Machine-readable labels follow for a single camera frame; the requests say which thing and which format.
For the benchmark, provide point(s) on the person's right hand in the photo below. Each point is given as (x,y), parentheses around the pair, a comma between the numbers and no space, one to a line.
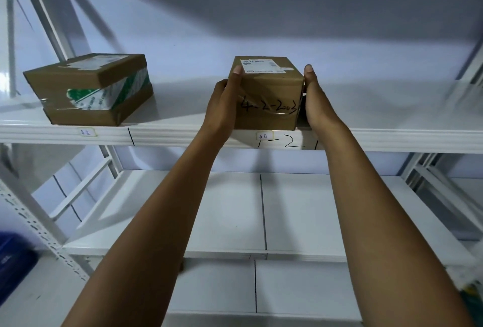
(319,106)

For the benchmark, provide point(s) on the person's left hand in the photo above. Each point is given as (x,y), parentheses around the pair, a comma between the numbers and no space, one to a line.
(220,110)

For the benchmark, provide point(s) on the person's left thumb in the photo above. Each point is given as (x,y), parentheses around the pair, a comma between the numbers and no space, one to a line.
(236,76)

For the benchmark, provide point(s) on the person's right thumb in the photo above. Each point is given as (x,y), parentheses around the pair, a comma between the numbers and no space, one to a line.
(309,76)

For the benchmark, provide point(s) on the small cardboard box with handwriting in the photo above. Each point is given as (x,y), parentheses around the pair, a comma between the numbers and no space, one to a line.
(268,93)

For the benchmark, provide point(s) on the person's left forearm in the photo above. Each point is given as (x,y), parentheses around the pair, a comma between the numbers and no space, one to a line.
(151,232)

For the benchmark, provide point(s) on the person's right forearm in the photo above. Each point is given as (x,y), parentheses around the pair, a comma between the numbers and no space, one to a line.
(381,225)

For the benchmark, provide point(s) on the white metal shelving rack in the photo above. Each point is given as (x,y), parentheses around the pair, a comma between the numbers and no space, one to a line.
(264,194)

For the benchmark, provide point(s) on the cardboard box with green tape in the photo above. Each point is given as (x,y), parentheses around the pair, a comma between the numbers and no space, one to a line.
(90,89)

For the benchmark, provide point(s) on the small yellow shelf label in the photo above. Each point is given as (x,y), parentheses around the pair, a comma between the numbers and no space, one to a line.
(87,132)

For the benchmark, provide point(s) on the blue plastic crate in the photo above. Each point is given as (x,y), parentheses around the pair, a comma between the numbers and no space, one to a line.
(13,262)

